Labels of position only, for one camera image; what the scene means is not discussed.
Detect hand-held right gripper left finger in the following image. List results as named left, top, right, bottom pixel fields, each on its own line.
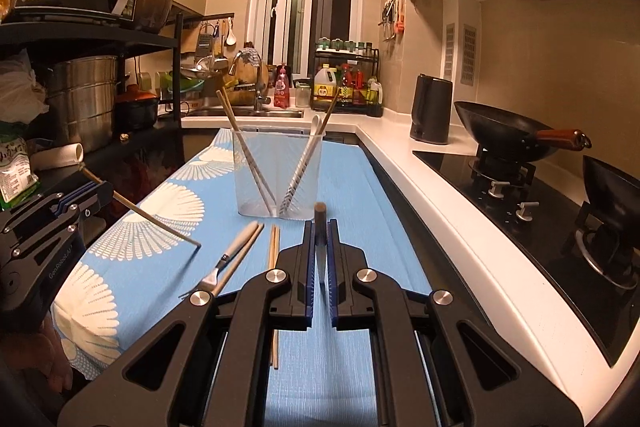
left=57, top=219, right=317, bottom=427

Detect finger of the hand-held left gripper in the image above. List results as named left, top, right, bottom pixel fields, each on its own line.
left=7, top=196, right=115, bottom=259
left=0, top=183, right=115, bottom=233

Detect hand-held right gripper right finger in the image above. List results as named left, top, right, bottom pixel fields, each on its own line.
left=327, top=219, right=586, bottom=427

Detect metal fork wooden handle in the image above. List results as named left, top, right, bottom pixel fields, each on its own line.
left=177, top=221, right=260, bottom=300

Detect clear plastic utensil container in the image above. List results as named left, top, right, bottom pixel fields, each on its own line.
left=232, top=128, right=327, bottom=219

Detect person's left hand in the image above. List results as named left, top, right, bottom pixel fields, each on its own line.
left=27, top=322, right=73, bottom=390

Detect white paper roll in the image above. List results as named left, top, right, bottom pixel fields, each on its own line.
left=30, top=142, right=85, bottom=172

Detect green food packet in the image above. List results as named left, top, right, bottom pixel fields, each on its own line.
left=0, top=122, right=41, bottom=208

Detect blue tablecloth with white fans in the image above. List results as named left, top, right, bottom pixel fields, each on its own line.
left=50, top=127, right=433, bottom=427

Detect large steel stockpot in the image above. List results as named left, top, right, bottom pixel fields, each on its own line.
left=47, top=55, right=121, bottom=152

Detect black pot with red lid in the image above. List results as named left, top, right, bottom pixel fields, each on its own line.
left=114, top=87, right=161, bottom=130

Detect white plastic bag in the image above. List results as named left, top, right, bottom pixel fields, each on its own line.
left=0, top=49, right=48, bottom=122

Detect green plastic basin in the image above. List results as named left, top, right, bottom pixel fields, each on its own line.
left=160, top=74, right=206, bottom=98

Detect black metal shelf rack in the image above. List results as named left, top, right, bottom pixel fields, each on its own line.
left=0, top=9, right=236, bottom=228

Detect steel sink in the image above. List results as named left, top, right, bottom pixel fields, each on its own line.
left=185, top=107, right=305, bottom=118

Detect yellow cooking oil bottle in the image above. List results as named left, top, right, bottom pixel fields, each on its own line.
left=314, top=64, right=340, bottom=110

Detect red dish soap bottle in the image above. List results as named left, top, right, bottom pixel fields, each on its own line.
left=273, top=63, right=292, bottom=108

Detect black electric kettle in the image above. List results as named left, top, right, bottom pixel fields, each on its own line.
left=410, top=74, right=454, bottom=145

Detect steel kitchen faucet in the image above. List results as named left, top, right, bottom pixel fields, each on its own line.
left=229, top=49, right=271, bottom=112

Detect steel grater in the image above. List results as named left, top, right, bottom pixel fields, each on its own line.
left=195, top=23, right=212, bottom=58

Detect black spice rack with bottles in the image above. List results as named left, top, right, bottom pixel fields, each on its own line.
left=314, top=38, right=383, bottom=118

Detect brown bowl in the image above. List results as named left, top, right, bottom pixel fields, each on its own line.
left=134, top=0, right=172, bottom=34

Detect wooden board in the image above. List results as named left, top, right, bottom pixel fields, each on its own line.
left=235, top=57, right=268, bottom=105

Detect black glass gas stove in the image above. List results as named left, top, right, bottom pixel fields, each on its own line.
left=412, top=142, right=640, bottom=368

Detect hanging kitchen tools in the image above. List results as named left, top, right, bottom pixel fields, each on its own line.
left=378, top=0, right=407, bottom=42

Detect white framed window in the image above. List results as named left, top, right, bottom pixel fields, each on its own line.
left=260, top=0, right=361, bottom=80

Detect black wok with wooden handle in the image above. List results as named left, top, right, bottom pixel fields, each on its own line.
left=454, top=101, right=592, bottom=162

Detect narrow wall vent grille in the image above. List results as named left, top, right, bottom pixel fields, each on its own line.
left=444, top=23, right=456, bottom=80

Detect wide wall vent grille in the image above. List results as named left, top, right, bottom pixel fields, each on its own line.
left=461, top=24, right=478, bottom=85

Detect black wok without handle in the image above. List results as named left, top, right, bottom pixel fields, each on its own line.
left=582, top=155, right=640, bottom=233

